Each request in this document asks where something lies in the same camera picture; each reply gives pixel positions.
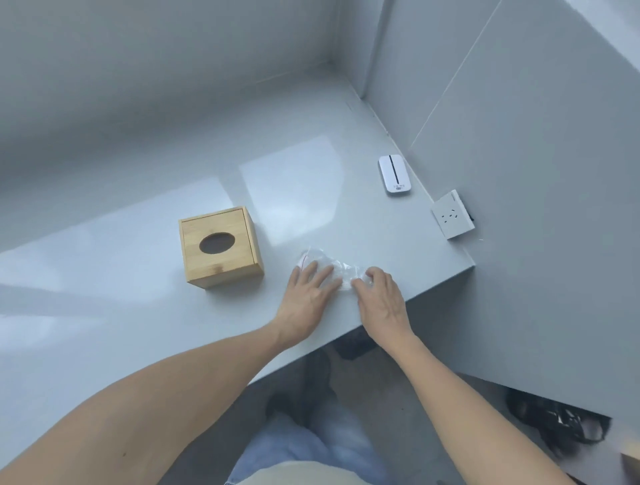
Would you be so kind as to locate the white wall power socket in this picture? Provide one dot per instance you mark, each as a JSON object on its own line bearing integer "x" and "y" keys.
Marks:
{"x": 451, "y": 216}

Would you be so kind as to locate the bamboo wooden tissue box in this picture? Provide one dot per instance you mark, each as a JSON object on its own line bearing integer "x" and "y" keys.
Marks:
{"x": 225, "y": 267}

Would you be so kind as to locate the white portable router device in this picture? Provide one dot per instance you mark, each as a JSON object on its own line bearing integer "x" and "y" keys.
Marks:
{"x": 394, "y": 174}

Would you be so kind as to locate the person's right forearm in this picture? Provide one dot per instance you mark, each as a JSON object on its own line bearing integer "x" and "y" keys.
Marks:
{"x": 460, "y": 409}

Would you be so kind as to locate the person's left thumb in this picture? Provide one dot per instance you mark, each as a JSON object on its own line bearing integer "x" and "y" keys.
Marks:
{"x": 333, "y": 285}

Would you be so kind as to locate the person's right hand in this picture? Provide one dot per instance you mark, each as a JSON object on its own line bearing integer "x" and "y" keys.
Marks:
{"x": 382, "y": 305}

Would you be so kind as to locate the person's left forearm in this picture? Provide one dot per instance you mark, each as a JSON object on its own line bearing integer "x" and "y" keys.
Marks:
{"x": 150, "y": 399}

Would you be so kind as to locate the person's left little finger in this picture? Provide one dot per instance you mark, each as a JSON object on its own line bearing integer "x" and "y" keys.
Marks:
{"x": 296, "y": 276}

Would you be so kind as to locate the clear plastic zip bag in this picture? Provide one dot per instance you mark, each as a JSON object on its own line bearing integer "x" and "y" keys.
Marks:
{"x": 345, "y": 272}

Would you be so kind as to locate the person's right thumb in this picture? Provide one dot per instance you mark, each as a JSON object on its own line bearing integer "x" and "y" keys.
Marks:
{"x": 360, "y": 285}

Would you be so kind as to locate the person's left hand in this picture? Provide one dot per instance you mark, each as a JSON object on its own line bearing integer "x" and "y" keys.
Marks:
{"x": 302, "y": 305}

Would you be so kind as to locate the person's blue jeans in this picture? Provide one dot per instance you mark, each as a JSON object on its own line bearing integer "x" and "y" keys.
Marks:
{"x": 310, "y": 444}

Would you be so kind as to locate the person's light shirt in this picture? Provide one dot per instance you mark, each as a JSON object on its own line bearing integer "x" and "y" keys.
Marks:
{"x": 310, "y": 474}

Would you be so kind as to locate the person's black shoe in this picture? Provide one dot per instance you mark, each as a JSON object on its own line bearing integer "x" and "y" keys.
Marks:
{"x": 355, "y": 343}
{"x": 300, "y": 384}

